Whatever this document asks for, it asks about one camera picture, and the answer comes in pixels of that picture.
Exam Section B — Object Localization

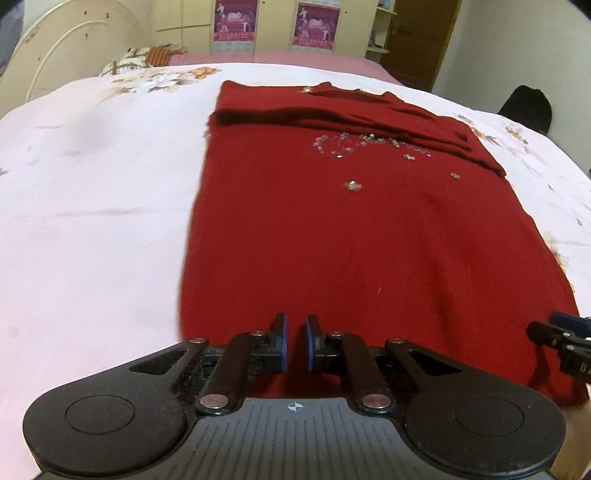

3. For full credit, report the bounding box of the red sequined sweater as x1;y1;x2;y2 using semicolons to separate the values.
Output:
178;80;590;408

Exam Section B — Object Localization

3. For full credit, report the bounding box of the black bag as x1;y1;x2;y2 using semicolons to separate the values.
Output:
497;85;553;135

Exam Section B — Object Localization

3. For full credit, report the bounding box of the person's right forearm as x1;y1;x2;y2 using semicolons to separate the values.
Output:
554;405;591;480

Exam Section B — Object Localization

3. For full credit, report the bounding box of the purple wall poster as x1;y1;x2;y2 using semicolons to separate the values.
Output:
213;0;258;54
294;2;337;51

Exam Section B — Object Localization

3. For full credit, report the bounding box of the orange pillow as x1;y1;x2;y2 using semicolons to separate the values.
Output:
142;44;186;68

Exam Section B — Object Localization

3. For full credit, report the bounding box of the cream wardrobe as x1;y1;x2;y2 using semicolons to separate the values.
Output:
154;0;399;59

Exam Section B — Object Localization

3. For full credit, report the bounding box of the brown wooden door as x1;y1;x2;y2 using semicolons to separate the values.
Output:
382;0;463;92

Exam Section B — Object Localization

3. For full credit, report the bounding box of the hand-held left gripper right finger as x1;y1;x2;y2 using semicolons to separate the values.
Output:
305;315;464;414

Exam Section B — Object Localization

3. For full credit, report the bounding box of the cream corner shelf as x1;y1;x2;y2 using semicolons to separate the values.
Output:
366;0;399;54

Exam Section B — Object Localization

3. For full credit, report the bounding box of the patterned white brown pillow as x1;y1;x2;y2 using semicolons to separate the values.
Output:
99;46;153;78

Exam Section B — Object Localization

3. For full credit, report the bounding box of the pink bedsheet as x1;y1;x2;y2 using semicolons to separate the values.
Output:
170;50;403;86

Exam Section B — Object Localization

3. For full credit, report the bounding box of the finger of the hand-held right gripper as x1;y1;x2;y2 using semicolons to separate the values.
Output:
526;321;574;347
549;311;591;334

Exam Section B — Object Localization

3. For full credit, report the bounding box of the cream rounded headboard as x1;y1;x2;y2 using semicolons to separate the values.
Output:
0;0;145;117

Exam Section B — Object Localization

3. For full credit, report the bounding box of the floral white bedsheet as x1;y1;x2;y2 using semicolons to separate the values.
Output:
0;62;591;480

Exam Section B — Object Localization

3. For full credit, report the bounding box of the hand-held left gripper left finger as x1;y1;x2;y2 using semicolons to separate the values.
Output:
124;313;291;416

